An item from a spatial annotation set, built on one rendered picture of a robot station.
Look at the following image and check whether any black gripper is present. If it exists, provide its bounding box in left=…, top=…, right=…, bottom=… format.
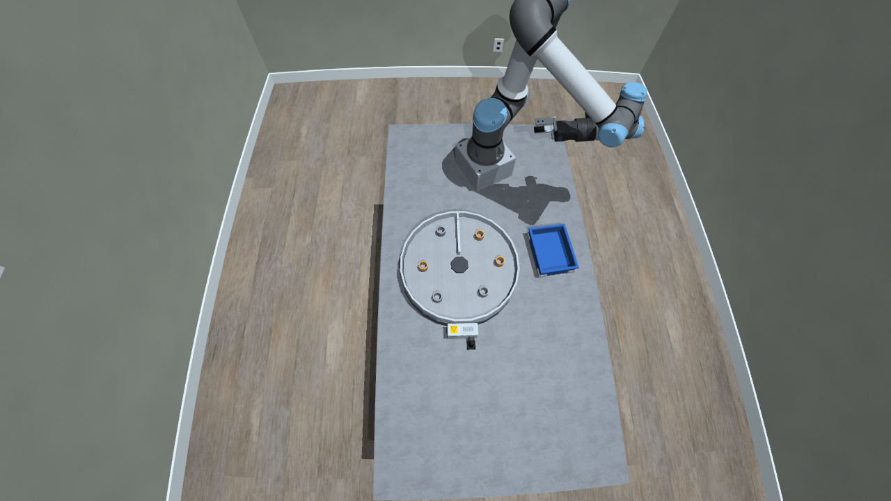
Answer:
left=534, top=112, right=599, bottom=142

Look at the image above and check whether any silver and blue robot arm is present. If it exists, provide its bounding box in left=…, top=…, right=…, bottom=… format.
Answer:
left=467, top=0, right=647, bottom=166

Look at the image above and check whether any blue open crate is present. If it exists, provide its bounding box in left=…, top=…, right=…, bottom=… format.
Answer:
left=526, top=224, right=579, bottom=278

